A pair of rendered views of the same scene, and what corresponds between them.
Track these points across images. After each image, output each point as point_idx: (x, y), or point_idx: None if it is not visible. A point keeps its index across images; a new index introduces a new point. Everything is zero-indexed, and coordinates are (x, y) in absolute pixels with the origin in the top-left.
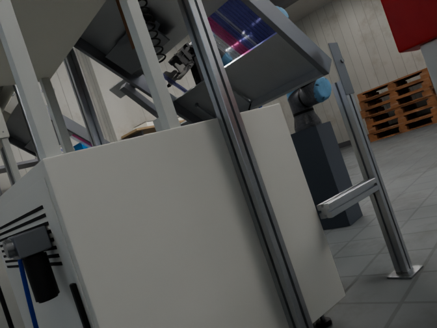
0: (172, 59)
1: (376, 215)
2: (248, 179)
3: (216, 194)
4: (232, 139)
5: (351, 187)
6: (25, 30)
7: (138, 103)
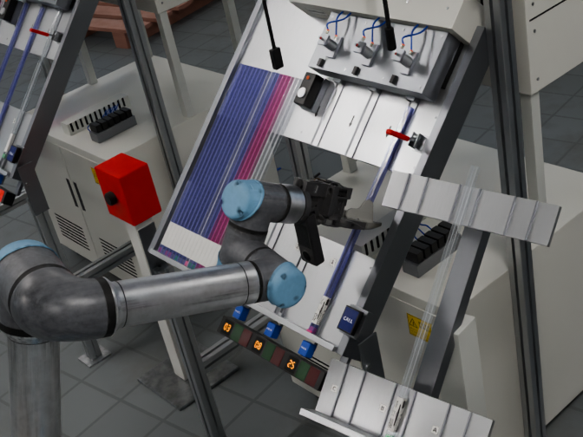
0: (342, 185)
1: (212, 394)
2: None
3: None
4: None
5: (225, 345)
6: None
7: (481, 257)
